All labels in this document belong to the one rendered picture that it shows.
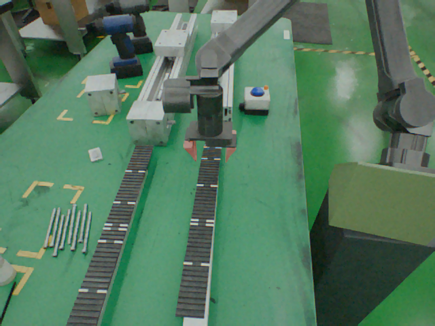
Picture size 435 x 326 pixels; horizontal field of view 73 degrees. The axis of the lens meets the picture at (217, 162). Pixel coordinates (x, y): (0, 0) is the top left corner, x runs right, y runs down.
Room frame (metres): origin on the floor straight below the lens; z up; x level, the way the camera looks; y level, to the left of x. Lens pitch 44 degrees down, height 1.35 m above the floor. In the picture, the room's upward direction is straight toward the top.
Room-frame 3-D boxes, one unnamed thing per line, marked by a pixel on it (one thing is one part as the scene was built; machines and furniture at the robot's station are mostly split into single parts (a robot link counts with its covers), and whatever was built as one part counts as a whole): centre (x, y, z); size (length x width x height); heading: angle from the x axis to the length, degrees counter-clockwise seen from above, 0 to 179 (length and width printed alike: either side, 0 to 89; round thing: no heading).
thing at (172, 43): (1.14, 0.17, 0.87); 0.16 x 0.11 x 0.07; 177
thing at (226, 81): (1.13, -0.02, 0.82); 0.80 x 0.10 x 0.09; 177
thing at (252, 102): (0.85, -0.12, 0.81); 0.10 x 0.08 x 0.06; 87
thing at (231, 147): (0.54, -0.01, 0.88); 0.07 x 0.07 x 0.09; 88
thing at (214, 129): (0.54, 0.02, 0.95); 0.10 x 0.07 x 0.07; 88
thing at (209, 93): (0.54, 0.02, 1.01); 0.07 x 0.06 x 0.07; 91
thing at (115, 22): (1.08, 0.39, 0.89); 0.20 x 0.08 x 0.22; 109
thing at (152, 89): (1.14, 0.17, 0.82); 0.80 x 0.10 x 0.09; 177
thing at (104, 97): (0.86, 0.36, 0.83); 0.11 x 0.10 x 0.10; 102
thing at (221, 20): (1.38, -0.03, 0.87); 0.16 x 0.11 x 0.07; 177
